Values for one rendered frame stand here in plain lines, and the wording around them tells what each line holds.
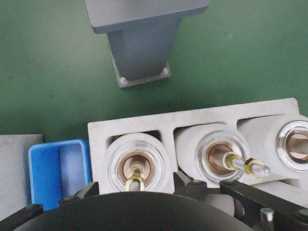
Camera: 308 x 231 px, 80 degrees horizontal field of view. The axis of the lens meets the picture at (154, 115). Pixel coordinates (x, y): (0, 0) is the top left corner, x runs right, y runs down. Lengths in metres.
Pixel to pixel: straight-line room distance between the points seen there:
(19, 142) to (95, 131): 0.19
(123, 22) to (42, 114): 0.39
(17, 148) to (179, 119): 0.33
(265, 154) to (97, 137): 0.26
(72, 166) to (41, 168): 0.09
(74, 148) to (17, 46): 0.32
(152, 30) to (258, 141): 0.23
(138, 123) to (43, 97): 0.32
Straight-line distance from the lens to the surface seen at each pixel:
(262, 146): 0.32
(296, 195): 0.36
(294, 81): 0.69
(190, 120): 0.34
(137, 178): 0.17
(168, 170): 0.26
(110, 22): 0.24
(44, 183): 0.48
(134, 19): 0.24
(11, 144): 0.46
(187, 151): 0.27
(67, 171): 0.54
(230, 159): 0.24
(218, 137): 0.27
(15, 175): 0.46
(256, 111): 0.39
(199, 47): 0.59
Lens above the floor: 0.50
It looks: 83 degrees down
